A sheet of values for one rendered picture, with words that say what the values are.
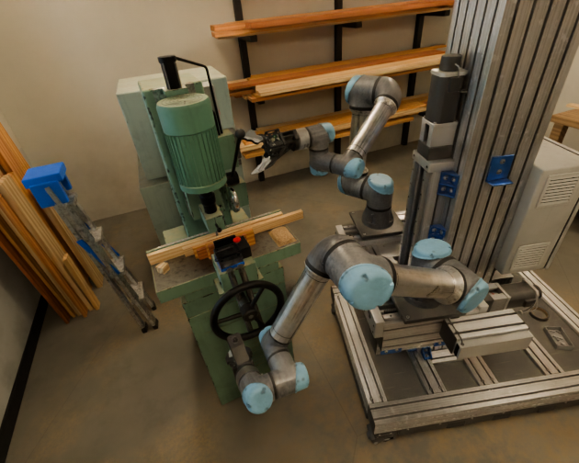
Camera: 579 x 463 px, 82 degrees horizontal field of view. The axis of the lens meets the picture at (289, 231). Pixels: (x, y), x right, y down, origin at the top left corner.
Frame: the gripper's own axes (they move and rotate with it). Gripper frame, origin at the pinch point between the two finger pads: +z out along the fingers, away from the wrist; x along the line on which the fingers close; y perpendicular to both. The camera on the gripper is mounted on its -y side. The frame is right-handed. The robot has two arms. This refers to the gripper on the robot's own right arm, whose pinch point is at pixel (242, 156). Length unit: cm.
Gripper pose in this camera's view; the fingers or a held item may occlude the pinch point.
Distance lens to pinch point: 120.5
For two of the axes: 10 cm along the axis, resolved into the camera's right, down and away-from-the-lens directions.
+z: -9.0, 3.1, -3.0
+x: 3.6, 9.2, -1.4
